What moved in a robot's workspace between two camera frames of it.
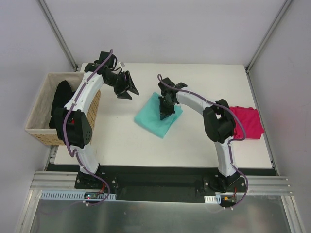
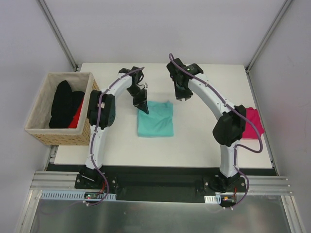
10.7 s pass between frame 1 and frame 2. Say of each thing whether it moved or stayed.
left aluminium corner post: stayed
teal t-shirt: moved
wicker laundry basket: stayed
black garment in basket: stayed
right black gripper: moved
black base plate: stayed
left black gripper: moved
